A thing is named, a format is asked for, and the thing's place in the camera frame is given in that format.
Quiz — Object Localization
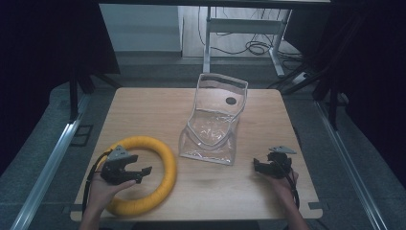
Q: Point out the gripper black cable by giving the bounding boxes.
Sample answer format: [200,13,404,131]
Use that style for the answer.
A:
[275,159,302,211]
[81,149,113,222]

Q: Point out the white metal desk frame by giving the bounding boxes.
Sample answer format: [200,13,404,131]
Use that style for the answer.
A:
[202,6,293,79]

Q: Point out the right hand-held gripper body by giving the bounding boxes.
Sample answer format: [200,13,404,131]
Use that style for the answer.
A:
[267,145,298,180]

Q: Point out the aluminium rail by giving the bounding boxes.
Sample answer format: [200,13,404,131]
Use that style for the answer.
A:
[9,95,90,230]
[313,99,389,230]

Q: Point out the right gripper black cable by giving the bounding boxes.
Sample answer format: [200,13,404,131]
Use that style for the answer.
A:
[275,159,302,211]

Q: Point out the clear plastic bag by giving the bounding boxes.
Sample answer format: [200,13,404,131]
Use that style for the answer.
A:
[178,72,249,167]

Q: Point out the black floor bracket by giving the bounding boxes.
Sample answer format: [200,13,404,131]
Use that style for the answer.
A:
[69,124,95,148]

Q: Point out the person's right hand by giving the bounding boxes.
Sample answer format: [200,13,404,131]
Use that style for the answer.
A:
[266,170,300,206]

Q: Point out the black floor cables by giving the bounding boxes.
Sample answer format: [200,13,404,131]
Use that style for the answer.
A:
[196,6,305,65]

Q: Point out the yellow padded ring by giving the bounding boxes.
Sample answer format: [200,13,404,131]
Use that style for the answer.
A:
[95,135,178,218]

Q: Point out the black metal stand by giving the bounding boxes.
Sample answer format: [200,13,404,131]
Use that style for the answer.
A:
[68,68,123,122]
[266,63,340,131]

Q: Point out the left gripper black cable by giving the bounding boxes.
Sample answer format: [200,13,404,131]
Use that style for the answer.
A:
[81,149,113,222]

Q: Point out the white power strip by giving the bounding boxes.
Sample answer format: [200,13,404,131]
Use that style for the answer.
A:
[291,71,311,86]

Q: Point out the person's left hand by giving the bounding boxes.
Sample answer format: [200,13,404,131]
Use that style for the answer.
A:
[87,172,137,213]

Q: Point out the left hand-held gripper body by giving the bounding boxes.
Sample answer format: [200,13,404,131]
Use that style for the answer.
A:
[100,145,140,186]

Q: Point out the black curtain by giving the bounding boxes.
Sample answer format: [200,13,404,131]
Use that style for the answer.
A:
[0,0,122,177]
[282,0,406,190]

